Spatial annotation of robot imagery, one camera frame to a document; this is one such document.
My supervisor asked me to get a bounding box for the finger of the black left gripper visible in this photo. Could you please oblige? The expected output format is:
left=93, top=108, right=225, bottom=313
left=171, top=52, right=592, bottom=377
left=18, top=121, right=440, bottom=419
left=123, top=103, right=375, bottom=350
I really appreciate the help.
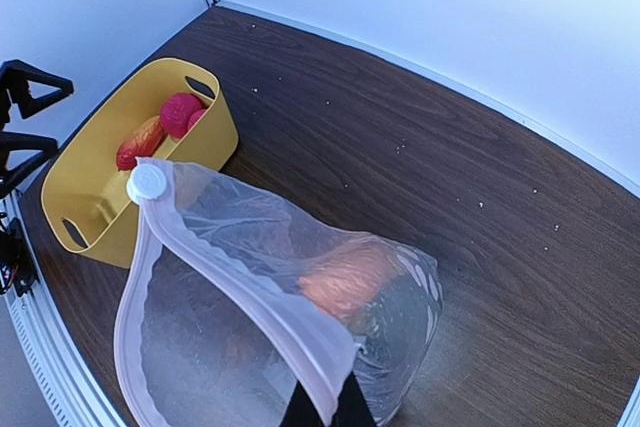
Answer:
left=1, top=132, right=58, bottom=192
left=0, top=59, right=75, bottom=121

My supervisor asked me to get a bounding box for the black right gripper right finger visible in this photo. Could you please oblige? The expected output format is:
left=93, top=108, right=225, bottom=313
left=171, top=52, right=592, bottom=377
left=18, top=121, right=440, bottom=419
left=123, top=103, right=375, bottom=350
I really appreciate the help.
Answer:
left=330, top=372, right=375, bottom=427

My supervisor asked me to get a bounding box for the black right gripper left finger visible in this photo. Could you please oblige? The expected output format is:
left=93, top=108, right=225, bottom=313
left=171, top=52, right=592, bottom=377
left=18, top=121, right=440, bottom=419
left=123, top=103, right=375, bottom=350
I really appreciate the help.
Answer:
left=280, top=382, right=324, bottom=427

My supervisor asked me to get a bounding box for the orange toy orange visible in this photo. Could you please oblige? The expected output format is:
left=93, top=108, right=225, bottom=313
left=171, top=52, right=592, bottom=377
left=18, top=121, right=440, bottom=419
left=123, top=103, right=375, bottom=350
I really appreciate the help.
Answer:
left=298, top=241, right=404, bottom=323

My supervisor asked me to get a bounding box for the clear zip top bag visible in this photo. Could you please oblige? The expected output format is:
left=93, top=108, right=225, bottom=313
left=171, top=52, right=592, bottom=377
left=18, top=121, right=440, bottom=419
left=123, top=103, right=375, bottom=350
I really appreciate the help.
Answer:
left=114, top=162, right=443, bottom=426

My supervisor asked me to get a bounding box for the red toy apple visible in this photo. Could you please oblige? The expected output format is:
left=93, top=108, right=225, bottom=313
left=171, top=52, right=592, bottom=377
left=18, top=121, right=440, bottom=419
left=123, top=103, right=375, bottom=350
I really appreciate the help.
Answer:
left=160, top=93, right=204, bottom=139
left=187, top=109, right=207, bottom=131

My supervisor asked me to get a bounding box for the yellow plastic basket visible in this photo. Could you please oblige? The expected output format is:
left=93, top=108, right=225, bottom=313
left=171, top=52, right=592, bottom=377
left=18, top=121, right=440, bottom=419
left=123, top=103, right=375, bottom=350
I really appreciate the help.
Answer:
left=41, top=58, right=239, bottom=268

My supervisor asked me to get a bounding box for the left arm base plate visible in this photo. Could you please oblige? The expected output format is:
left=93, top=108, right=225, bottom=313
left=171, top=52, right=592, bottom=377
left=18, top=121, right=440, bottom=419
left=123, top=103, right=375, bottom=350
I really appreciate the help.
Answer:
left=1, top=217, right=38, bottom=297

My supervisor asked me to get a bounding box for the aluminium front rail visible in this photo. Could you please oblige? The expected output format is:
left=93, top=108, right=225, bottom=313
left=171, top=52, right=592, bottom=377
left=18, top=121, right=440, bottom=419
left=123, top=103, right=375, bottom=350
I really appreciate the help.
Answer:
left=3, top=192, right=125, bottom=426

